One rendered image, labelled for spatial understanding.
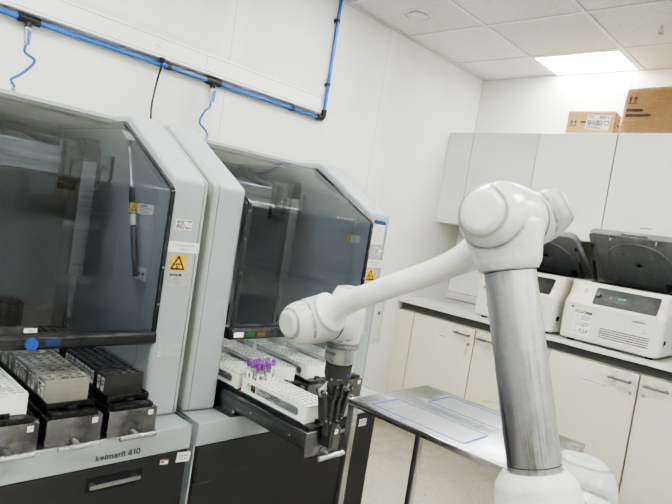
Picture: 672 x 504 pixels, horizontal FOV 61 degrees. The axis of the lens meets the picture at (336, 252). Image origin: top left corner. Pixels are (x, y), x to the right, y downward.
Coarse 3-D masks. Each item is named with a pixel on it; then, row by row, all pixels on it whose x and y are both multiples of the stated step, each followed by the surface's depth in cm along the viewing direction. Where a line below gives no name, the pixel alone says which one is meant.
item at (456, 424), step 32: (352, 416) 185; (384, 416) 176; (416, 416) 179; (448, 416) 184; (480, 416) 189; (416, 448) 217; (448, 448) 160; (480, 448) 160; (576, 448) 173; (416, 480) 219
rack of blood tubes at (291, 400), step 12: (252, 384) 174; (264, 384) 174; (276, 384) 175; (288, 384) 176; (252, 396) 174; (264, 396) 173; (276, 396) 167; (288, 396) 166; (300, 396) 167; (312, 396) 168; (276, 408) 166; (288, 408) 172; (300, 408) 159; (312, 408) 160; (300, 420) 159; (312, 420) 160
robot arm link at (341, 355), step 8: (328, 344) 154; (336, 344) 153; (328, 352) 155; (336, 352) 153; (344, 352) 153; (352, 352) 154; (328, 360) 154; (336, 360) 153; (344, 360) 153; (352, 360) 154
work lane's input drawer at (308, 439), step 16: (224, 384) 183; (224, 400) 181; (240, 400) 175; (256, 400) 172; (256, 416) 170; (272, 416) 165; (288, 416) 162; (272, 432) 164; (288, 432) 160; (304, 432) 155; (320, 432) 158; (336, 432) 163; (304, 448) 155; (320, 448) 159; (336, 448) 164
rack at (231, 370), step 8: (224, 360) 192; (232, 360) 194; (240, 360) 195; (224, 368) 185; (232, 368) 185; (240, 368) 185; (224, 376) 193; (232, 376) 182; (240, 376) 180; (232, 384) 181; (240, 384) 181
